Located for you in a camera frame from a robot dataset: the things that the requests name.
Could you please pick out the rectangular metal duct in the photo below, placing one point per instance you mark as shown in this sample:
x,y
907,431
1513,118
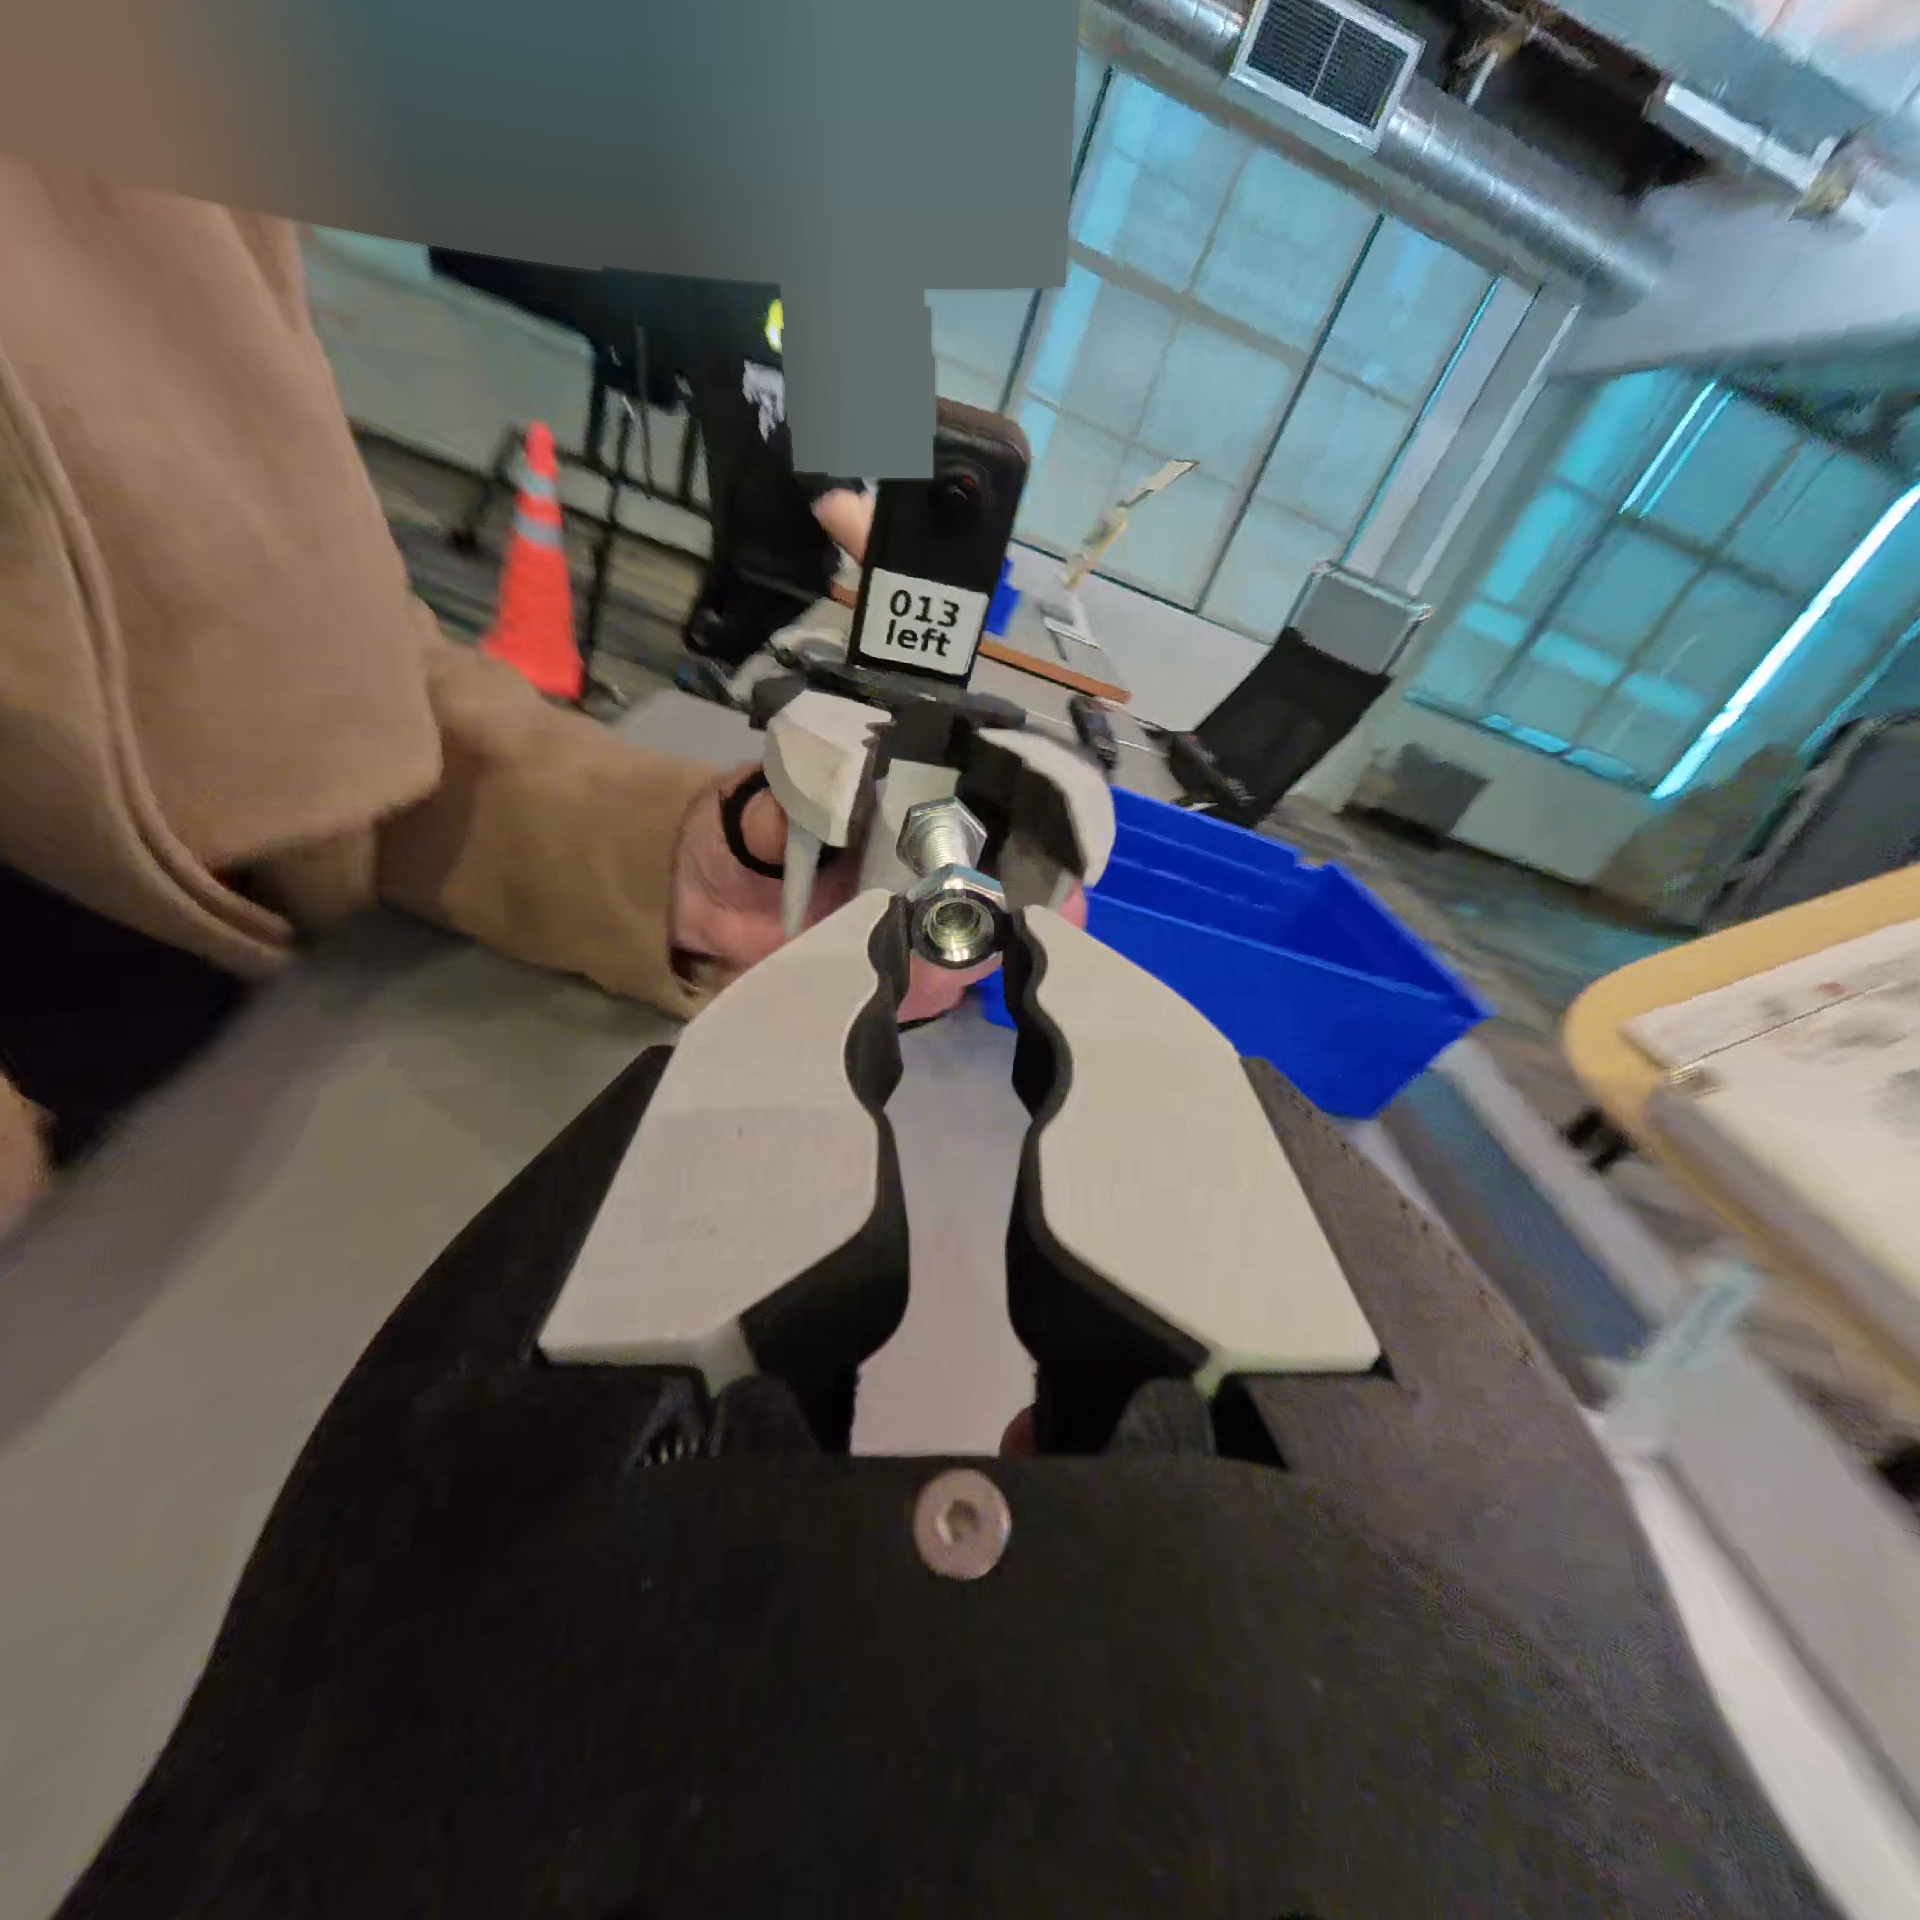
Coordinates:
x,y
1740,119

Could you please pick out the round metal duct pipe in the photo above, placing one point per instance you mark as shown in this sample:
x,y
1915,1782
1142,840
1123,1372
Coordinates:
x,y
1500,182

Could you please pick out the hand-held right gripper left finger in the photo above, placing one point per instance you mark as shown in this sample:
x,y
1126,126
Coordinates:
x,y
721,1171

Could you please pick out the black flat panel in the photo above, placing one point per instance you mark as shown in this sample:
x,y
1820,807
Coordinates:
x,y
1846,826

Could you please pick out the black tilted stand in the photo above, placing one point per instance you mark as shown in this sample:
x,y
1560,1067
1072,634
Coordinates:
x,y
1291,720

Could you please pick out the white air vent grille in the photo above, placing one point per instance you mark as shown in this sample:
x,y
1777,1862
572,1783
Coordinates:
x,y
1328,60

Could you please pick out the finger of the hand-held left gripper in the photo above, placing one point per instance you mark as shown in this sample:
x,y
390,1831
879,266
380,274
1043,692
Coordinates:
x,y
1072,810
820,763

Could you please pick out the person's tan sweater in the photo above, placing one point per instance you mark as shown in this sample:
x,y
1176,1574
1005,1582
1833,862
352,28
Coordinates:
x,y
181,599

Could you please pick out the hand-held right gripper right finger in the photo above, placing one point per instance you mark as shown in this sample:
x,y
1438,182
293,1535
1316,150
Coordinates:
x,y
1185,1215

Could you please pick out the orange traffic cone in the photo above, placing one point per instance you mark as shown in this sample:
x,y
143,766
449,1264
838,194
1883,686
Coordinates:
x,y
537,599

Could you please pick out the person's left hand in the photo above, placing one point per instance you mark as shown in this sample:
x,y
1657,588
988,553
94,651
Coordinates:
x,y
721,915

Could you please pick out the steel hex bolt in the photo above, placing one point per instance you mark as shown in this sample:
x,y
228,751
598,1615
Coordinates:
x,y
937,826

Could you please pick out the blue plastic bin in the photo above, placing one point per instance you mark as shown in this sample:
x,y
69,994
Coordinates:
x,y
1276,961
1003,599

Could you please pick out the large black screen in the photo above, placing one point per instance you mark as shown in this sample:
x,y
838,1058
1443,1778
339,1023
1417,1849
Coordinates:
x,y
540,323

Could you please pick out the printed instruction sheet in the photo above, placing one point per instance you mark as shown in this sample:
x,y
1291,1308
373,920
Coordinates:
x,y
1799,1036

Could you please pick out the steel hex nut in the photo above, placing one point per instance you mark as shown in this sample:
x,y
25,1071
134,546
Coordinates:
x,y
956,884

